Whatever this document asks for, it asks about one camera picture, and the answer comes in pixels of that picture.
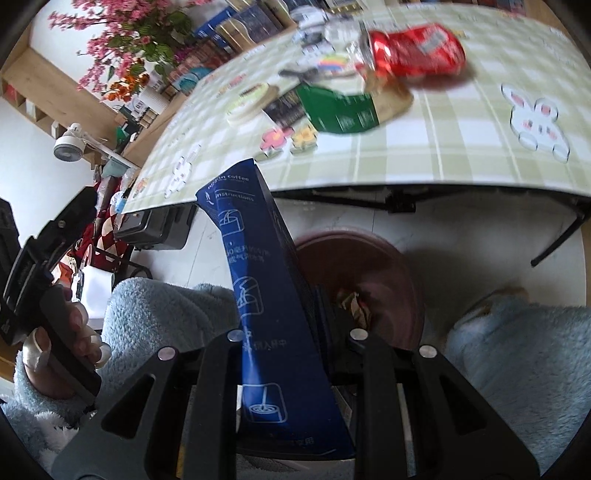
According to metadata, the blue coffee box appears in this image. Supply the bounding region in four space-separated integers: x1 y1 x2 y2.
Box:
197 159 353 460

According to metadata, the black Face tissue pack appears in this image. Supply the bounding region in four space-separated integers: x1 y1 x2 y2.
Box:
263 88 305 129

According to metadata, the white paper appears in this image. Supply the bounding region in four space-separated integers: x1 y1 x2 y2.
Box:
290 5 361 55

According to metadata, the crushed red soda can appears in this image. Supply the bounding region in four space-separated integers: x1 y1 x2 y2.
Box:
367 23 467 78

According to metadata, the dark red trash bin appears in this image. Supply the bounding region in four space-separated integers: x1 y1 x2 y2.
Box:
294 227 425 350

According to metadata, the left hand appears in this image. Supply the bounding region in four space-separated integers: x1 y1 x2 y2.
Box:
22 284 111 405

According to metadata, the white desk fan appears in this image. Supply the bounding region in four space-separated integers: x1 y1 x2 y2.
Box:
53 123 86 163

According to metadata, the wooden shelf unit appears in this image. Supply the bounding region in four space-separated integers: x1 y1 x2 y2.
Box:
1 40 118 148

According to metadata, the pink artificial flower plant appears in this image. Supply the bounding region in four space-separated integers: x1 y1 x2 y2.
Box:
48 0 192 103

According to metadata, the green and brown paper package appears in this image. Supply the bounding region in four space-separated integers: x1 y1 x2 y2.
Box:
295 79 414 135

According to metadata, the green plaid bunny tablecloth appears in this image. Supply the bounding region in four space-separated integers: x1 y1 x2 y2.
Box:
125 4 590 212

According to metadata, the colourful candle card pack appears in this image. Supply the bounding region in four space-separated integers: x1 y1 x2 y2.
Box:
314 53 356 79

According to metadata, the black folding table frame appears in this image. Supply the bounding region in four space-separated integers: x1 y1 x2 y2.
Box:
273 183 590 268

